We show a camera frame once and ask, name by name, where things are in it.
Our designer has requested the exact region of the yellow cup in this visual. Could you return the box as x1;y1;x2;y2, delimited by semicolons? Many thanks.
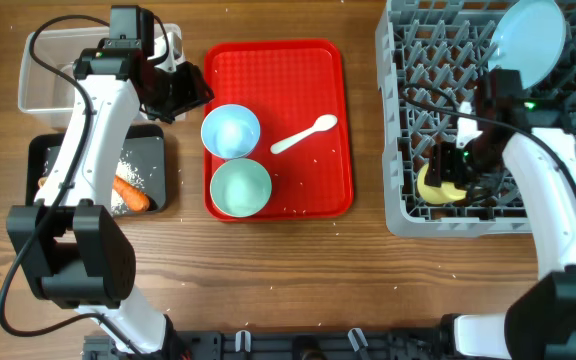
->
416;164;467;205

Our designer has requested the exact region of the light blue bowl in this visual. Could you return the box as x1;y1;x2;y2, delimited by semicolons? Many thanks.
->
201;104;261;160

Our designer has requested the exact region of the orange carrot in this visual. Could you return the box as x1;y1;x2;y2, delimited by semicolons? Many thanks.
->
113;176;150;212

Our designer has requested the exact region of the green bowl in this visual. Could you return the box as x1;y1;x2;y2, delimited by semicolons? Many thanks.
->
209;158;272;218

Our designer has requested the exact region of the white plastic spoon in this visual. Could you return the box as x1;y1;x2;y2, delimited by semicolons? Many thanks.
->
270;114;338;155

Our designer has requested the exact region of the light blue plate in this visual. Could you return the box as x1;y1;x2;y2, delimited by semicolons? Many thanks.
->
488;0;566;89

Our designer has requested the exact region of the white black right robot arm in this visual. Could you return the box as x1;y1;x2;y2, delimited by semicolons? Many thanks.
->
417;69;576;359

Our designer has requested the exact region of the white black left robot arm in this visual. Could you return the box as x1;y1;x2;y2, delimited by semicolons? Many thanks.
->
6;5;214;359

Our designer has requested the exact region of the black waste tray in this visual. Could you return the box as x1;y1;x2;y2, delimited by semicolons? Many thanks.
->
25;125;167;213

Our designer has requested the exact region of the grey dishwasher rack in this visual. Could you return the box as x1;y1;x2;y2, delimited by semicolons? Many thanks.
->
375;1;576;237

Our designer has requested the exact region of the white rice pile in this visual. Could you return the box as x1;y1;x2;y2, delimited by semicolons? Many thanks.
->
42;144;159;216

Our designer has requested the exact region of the clear plastic bin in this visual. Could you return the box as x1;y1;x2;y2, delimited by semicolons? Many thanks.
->
18;23;185;129

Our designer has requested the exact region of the red serving tray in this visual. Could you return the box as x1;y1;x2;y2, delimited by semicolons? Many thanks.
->
204;39;354;221

